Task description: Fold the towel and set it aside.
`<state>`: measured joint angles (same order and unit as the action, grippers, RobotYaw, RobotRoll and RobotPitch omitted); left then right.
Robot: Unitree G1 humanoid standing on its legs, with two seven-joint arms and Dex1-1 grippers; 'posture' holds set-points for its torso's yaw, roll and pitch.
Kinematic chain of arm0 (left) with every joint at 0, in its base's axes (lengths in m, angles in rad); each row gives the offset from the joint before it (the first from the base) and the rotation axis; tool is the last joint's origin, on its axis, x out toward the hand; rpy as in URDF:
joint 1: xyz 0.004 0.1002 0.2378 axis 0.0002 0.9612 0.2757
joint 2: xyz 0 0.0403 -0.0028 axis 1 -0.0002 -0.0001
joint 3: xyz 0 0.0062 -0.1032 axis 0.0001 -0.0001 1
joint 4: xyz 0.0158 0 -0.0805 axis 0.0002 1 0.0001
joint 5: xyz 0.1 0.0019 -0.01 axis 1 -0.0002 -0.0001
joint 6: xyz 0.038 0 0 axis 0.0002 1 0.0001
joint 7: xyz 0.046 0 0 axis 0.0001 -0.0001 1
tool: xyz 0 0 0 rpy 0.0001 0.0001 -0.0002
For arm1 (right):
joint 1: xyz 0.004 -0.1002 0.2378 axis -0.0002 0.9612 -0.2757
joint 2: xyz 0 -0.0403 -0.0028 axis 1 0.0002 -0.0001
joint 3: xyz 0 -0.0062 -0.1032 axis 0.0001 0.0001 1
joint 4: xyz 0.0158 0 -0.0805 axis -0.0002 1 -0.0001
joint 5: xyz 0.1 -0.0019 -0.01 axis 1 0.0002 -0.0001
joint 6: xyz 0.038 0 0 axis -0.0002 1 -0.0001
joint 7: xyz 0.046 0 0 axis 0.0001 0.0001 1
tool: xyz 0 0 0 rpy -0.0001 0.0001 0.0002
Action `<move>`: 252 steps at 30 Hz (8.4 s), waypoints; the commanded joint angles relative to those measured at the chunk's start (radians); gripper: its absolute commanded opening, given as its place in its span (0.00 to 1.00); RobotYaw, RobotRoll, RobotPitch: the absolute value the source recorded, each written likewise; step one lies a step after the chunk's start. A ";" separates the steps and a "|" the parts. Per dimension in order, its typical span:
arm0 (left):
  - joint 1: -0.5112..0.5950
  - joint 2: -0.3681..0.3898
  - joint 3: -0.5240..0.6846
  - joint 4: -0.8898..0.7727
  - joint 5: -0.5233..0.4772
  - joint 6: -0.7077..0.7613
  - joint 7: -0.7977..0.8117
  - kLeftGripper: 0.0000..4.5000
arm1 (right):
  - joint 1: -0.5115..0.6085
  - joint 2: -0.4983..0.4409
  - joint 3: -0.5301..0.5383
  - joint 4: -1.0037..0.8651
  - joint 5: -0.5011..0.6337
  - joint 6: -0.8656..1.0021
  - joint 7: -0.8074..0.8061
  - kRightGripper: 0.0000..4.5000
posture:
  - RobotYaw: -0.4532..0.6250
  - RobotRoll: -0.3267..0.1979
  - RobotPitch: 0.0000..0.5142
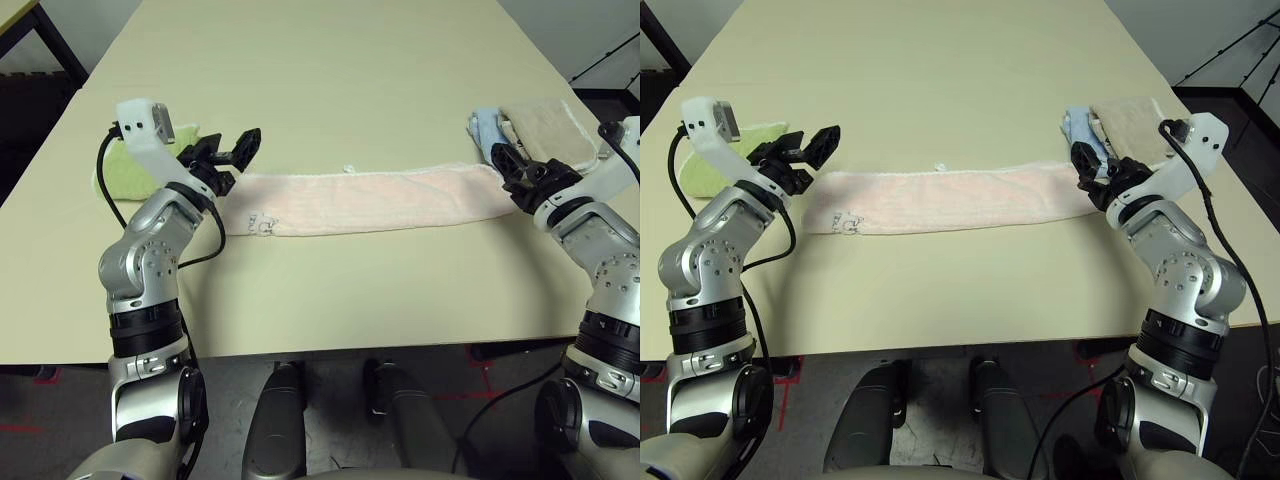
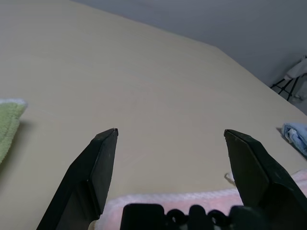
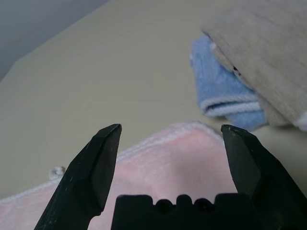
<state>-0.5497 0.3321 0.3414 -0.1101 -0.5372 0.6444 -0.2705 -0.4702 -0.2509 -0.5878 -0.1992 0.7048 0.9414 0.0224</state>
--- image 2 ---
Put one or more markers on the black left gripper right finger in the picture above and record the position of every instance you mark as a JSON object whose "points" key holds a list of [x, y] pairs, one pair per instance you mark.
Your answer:
{"points": [[259, 172]]}

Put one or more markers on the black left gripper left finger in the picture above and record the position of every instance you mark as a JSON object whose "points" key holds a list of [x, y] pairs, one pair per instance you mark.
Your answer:
{"points": [[81, 172]]}

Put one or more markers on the pink towel with print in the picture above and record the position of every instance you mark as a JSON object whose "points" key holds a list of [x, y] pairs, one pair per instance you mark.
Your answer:
{"points": [[172, 197]]}

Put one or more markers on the blue folded towel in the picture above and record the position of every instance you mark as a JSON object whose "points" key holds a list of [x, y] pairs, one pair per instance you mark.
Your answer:
{"points": [[297, 136]]}

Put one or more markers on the green folded towel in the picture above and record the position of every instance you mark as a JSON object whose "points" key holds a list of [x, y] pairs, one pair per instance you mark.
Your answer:
{"points": [[8, 124]]}

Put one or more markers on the black tripod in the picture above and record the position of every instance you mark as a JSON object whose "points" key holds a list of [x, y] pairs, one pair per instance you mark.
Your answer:
{"points": [[286, 87]]}

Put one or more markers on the white draped cloth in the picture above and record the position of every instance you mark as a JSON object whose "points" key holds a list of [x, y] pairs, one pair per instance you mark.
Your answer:
{"points": [[297, 68]]}

